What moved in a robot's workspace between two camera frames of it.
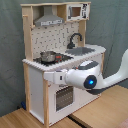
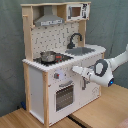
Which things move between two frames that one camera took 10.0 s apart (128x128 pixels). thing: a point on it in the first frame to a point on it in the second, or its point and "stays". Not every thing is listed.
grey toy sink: [78, 51] stays
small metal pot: [48, 56] stays
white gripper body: [56, 76] to [85, 71]
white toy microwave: [77, 12] stays
